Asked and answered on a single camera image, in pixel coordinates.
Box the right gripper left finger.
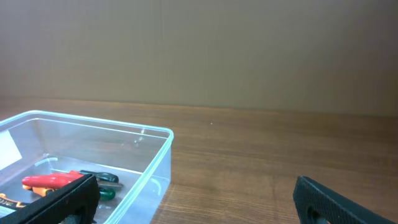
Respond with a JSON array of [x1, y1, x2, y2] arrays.
[[1, 174, 100, 224]]

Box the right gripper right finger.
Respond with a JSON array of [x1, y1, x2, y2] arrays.
[[293, 176, 394, 224]]

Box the green handled screwdriver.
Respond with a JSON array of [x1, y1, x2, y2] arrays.
[[99, 188, 116, 201]]

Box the red handled cutting pliers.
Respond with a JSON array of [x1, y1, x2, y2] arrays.
[[22, 172, 124, 189]]

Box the red black screwdriver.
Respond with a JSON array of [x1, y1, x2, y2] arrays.
[[51, 169, 119, 183]]

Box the orange black needle-nose pliers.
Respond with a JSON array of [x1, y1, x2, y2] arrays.
[[1, 185, 55, 210]]

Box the clear plastic container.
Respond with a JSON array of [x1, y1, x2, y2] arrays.
[[1, 110, 174, 223]]

